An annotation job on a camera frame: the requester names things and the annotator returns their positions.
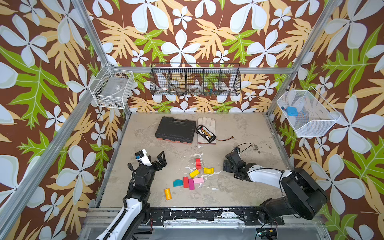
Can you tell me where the white mesh basket right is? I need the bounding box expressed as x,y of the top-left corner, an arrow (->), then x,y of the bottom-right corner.
277,87 -> 342,138

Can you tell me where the tape roll in basket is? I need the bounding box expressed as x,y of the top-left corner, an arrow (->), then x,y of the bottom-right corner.
189,85 -> 203,93

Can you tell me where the red square block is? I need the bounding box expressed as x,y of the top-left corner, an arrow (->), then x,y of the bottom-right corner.
183,177 -> 189,188

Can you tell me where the white wire basket left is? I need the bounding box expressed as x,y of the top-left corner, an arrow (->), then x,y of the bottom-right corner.
90,68 -> 136,109

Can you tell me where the pink rectangular block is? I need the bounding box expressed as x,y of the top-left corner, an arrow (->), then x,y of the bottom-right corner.
193,177 -> 205,184

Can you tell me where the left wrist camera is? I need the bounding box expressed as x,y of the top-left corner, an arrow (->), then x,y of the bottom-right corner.
135,149 -> 152,166

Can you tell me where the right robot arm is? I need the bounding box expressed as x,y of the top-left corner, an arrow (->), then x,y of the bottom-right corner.
223,148 -> 328,224

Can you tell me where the orange cylinder block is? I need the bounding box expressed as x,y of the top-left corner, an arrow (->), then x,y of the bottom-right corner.
164,188 -> 172,201

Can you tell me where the black tool case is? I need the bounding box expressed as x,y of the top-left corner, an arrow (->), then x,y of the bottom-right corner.
155,117 -> 197,144

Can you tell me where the black charger board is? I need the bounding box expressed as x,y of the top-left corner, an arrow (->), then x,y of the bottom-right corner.
196,125 -> 217,143

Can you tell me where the magenta rectangular block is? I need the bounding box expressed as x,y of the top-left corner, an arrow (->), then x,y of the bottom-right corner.
189,179 -> 195,190

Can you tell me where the yellow arch block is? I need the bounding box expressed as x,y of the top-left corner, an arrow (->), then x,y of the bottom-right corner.
204,168 -> 215,175

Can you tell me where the teal quarter-round block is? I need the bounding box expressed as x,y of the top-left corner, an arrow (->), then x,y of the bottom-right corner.
173,180 -> 184,188

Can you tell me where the blue object in basket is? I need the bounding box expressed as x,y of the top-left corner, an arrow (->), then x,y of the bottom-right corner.
285,107 -> 299,117

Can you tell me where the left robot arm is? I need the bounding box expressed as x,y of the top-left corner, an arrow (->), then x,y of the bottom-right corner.
97,149 -> 167,240

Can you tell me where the yellow rectangular block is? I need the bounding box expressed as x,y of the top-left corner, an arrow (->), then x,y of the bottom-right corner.
189,169 -> 200,178

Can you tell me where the black wire basket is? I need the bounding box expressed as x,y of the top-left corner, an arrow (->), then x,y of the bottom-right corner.
149,63 -> 242,96

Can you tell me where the red arch block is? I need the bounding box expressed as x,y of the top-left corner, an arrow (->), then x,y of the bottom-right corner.
196,159 -> 202,170

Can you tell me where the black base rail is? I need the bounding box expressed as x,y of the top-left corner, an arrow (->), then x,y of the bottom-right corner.
146,206 -> 286,226

